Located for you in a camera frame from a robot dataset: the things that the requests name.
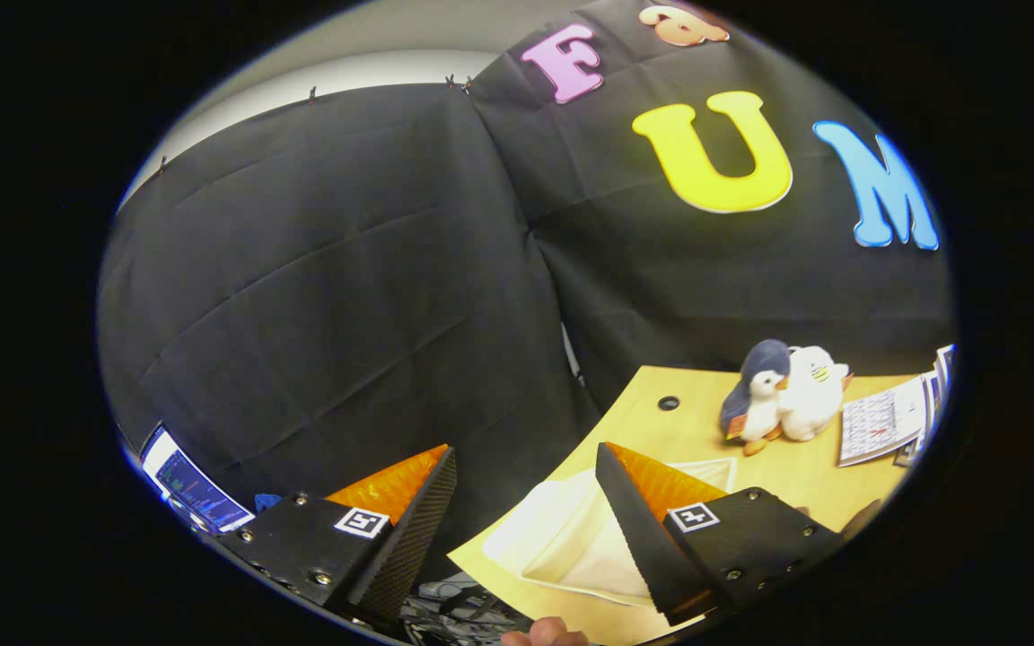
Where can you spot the dark thick book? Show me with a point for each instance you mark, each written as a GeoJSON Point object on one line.
{"type": "Point", "coordinates": [905, 456]}

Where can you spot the plain white book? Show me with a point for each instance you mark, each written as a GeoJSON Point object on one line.
{"type": "Point", "coordinates": [946, 363]}

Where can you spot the grey penguin plush toy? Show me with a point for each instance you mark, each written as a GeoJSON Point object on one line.
{"type": "Point", "coordinates": [755, 395]}

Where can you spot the white duck plush toy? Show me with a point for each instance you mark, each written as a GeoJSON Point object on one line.
{"type": "Point", "coordinates": [809, 395]}

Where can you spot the grey patterned white book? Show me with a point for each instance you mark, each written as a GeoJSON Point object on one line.
{"type": "Point", "coordinates": [880, 422]}

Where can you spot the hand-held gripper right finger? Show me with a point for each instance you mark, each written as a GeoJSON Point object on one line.
{"type": "Point", "coordinates": [647, 547]}

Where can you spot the beige fabric storage box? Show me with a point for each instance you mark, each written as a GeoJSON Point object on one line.
{"type": "Point", "coordinates": [562, 538]}

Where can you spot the brown fuzzy shoe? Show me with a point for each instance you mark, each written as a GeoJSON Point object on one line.
{"type": "Point", "coordinates": [863, 519]}

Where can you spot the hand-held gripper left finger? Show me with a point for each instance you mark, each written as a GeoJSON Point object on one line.
{"type": "Point", "coordinates": [405, 556]}

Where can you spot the black backdrop cloth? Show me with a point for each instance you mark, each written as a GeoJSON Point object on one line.
{"type": "Point", "coordinates": [328, 287]}

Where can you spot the blue cloth object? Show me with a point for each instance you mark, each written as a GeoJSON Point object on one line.
{"type": "Point", "coordinates": [267, 502]}

